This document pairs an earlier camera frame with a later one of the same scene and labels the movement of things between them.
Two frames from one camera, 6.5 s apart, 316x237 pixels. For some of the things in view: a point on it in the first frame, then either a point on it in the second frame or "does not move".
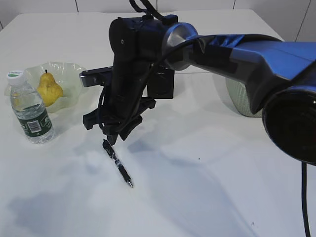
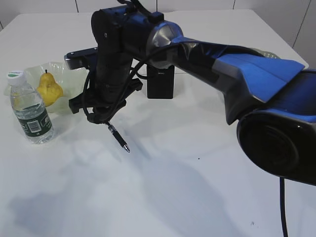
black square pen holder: [161, 84] does not move
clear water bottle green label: [30, 109] does not move
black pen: [120, 167] → [117, 136]
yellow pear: [50, 91] does not move
